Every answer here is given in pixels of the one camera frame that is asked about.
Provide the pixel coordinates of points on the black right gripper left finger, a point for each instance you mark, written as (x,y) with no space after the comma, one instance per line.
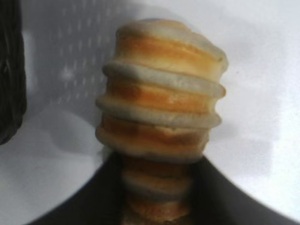
(93,201)

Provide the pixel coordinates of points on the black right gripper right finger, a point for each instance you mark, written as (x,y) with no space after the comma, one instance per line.
(222,201)

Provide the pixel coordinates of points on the long striped bread loaf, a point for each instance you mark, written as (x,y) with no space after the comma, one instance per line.
(161,93)

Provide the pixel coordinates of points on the dark brown woven basket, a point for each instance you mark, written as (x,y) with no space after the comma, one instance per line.
(10,70)

